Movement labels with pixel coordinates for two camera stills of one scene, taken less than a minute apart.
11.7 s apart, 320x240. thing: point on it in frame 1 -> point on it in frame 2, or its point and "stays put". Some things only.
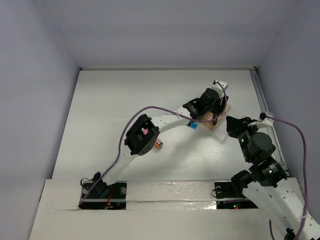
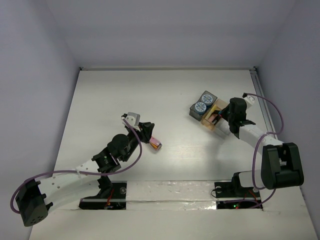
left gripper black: x=222 y=105 -> x=146 y=131
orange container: x=209 y=121 stays put
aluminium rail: x=265 y=112 stays put
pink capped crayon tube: x=158 y=144 stays put
